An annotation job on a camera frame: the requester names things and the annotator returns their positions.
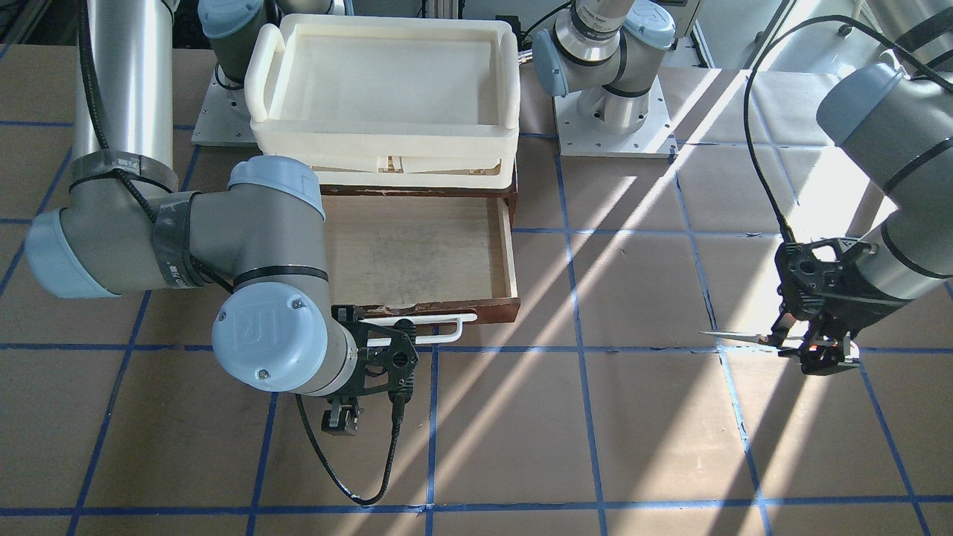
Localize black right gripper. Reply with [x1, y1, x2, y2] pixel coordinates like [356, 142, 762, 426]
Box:
[321, 305, 418, 436]

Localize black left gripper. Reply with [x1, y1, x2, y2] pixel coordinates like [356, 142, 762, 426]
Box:
[768, 237, 908, 376]

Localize grey orange scissors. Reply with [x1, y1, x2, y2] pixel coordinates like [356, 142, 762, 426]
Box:
[700, 331, 804, 350]

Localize white drawer handle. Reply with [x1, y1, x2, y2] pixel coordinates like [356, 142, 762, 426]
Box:
[363, 313, 479, 345]

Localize light wooden drawer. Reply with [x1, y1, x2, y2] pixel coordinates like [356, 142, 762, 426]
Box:
[323, 196, 520, 325]

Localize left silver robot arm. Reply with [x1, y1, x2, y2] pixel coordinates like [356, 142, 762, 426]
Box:
[532, 1, 952, 374]

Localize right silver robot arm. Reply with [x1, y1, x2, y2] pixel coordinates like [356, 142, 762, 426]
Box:
[25, 1, 418, 436]

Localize dark wooden drawer cabinet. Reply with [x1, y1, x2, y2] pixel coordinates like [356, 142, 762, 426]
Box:
[319, 170, 520, 203]

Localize white plastic bin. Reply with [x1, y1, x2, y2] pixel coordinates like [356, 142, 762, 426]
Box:
[244, 14, 520, 191]

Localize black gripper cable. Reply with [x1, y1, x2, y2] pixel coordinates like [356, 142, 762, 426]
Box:
[295, 391, 407, 507]
[742, 15, 953, 246]

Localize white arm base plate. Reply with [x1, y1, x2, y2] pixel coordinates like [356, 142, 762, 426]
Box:
[191, 66, 258, 148]
[552, 78, 678, 159]

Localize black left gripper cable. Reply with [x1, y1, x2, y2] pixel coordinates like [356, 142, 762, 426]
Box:
[742, 15, 953, 246]

